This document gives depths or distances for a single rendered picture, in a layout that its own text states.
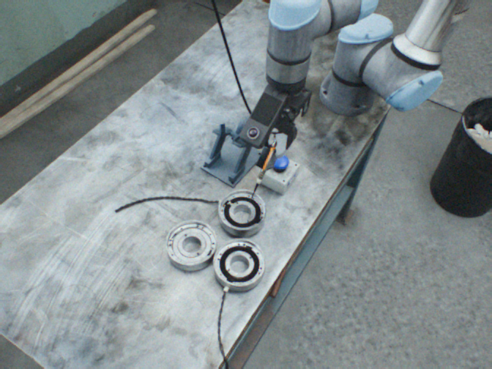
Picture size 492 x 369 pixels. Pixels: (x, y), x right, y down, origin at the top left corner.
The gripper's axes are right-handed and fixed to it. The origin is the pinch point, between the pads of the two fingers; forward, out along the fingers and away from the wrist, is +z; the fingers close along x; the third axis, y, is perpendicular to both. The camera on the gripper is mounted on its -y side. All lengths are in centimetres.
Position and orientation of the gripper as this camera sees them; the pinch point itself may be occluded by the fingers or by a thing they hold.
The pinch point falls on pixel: (270, 152)
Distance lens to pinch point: 95.0
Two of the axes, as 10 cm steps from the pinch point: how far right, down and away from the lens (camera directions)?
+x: -8.1, -4.9, 3.2
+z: -0.3, 5.8, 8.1
